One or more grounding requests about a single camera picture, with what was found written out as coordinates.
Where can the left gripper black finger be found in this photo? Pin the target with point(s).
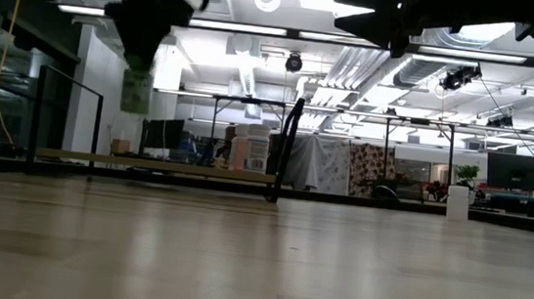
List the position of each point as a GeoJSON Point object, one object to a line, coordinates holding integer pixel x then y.
{"type": "Point", "coordinates": [152, 40]}
{"type": "Point", "coordinates": [132, 38]}

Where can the green-capped medicine bottle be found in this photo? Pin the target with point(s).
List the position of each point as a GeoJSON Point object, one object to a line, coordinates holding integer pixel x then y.
{"type": "Point", "coordinates": [136, 93]}

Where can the white-capped white medicine bottle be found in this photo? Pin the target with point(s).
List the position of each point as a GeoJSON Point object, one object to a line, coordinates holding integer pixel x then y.
{"type": "Point", "coordinates": [241, 131]}

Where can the small orange bottle white cap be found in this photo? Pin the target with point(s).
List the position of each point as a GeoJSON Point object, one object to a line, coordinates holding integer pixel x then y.
{"type": "Point", "coordinates": [238, 155]}

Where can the white bottle with barcode label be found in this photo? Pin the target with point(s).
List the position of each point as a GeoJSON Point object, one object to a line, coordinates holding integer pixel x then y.
{"type": "Point", "coordinates": [258, 151]}

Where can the small translucent white bottle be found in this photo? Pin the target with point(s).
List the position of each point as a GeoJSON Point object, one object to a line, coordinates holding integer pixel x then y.
{"type": "Point", "coordinates": [457, 203]}

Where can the black spotlight cluster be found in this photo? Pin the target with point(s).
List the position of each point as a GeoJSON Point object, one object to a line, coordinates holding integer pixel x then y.
{"type": "Point", "coordinates": [500, 122]}
{"type": "Point", "coordinates": [460, 77]}

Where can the black computer monitor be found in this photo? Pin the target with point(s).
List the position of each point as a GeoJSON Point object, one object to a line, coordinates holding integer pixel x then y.
{"type": "Point", "coordinates": [513, 171]}
{"type": "Point", "coordinates": [164, 133]}

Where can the long black light bar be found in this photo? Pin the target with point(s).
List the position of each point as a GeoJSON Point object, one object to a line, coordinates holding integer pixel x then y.
{"type": "Point", "coordinates": [292, 33]}

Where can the floral patterned cloth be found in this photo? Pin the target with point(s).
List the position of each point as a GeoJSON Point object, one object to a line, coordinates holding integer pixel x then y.
{"type": "Point", "coordinates": [368, 168]}

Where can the white draped cloth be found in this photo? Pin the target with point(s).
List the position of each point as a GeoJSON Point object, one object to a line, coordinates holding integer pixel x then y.
{"type": "Point", "coordinates": [317, 163]}

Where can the small potted green plant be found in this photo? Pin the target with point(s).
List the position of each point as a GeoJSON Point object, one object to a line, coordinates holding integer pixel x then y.
{"type": "Point", "coordinates": [467, 173]}

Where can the red flowers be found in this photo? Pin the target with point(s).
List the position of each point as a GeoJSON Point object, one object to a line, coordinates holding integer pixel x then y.
{"type": "Point", "coordinates": [436, 190]}

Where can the silver ventilation duct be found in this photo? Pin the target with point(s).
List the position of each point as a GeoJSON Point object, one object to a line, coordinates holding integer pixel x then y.
{"type": "Point", "coordinates": [417, 71]}

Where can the black round ceiling camera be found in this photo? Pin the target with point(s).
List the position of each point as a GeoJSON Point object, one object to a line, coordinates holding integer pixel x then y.
{"type": "Point", "coordinates": [294, 63]}

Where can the black metal table frame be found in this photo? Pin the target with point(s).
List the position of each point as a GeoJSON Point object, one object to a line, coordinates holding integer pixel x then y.
{"type": "Point", "coordinates": [450, 157]}
{"type": "Point", "coordinates": [249, 101]}

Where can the wooden shelf with black frame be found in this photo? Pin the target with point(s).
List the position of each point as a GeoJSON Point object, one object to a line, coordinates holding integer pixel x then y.
{"type": "Point", "coordinates": [147, 164]}

